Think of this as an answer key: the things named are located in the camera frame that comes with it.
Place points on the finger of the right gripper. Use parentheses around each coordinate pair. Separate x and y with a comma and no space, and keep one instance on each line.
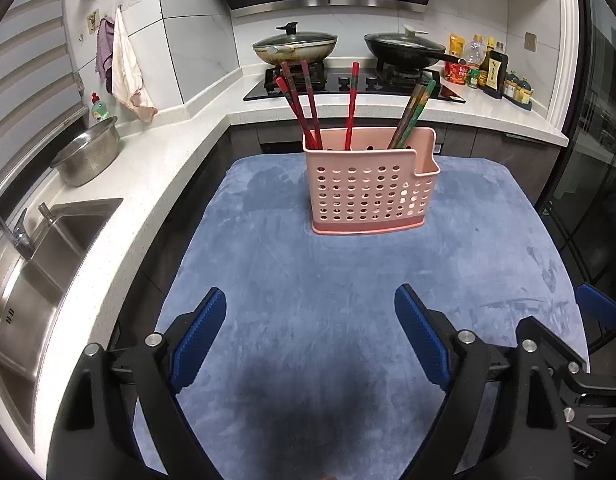
(597,304)

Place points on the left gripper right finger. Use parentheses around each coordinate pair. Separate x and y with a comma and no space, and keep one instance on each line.
(459,367)

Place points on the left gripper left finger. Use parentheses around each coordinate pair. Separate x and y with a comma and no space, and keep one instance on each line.
(160,371)

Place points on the green chopstick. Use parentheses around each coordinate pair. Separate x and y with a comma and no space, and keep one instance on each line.
(430,87)

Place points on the blue fabric mat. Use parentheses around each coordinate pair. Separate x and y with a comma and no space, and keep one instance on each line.
(311,374)

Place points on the stainless steel sink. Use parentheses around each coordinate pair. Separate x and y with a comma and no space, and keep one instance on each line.
(31,295)

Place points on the pink perforated utensil basket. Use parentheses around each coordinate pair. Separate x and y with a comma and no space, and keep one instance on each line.
(371,189)

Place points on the chrome faucet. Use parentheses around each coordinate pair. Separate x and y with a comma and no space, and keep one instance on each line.
(18,236)

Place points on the stainless steel bowl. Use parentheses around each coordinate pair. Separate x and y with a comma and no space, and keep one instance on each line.
(89,154)

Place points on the green spice jar rack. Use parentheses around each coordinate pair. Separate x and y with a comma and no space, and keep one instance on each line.
(518,91)

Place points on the dark red chopstick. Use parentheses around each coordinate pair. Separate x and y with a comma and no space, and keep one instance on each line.
(313,107)
(286,73)

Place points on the green dish soap bottle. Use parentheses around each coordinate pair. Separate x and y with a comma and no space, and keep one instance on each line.
(99,109)

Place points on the dark soy sauce bottle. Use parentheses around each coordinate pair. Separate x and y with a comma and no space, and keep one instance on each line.
(496,71)

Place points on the brown chopstick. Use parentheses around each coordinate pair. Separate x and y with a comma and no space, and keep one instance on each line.
(407,115)

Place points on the white pink hanging towel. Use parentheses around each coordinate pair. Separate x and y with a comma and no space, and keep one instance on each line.
(128,85)

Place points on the red instant noodle cup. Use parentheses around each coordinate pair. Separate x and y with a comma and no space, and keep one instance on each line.
(456,72)

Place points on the clear plastic bottle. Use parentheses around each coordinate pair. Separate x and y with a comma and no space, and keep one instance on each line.
(474,52)

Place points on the striped window blind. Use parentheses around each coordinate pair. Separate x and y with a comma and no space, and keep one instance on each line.
(38,93)

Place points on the red chopstick far left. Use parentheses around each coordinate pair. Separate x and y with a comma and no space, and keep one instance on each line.
(291,97)

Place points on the red chopstick middle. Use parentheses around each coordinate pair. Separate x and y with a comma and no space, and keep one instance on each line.
(354,82)

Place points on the yellow snack bag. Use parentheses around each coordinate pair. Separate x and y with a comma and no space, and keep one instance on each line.
(456,45)

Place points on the black frying pan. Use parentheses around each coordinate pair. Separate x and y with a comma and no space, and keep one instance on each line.
(409,49)

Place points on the purple hanging cloth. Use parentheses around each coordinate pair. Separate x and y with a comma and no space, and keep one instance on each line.
(104,52)

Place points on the cream wok with lid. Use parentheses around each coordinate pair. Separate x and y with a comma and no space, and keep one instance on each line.
(293,47)

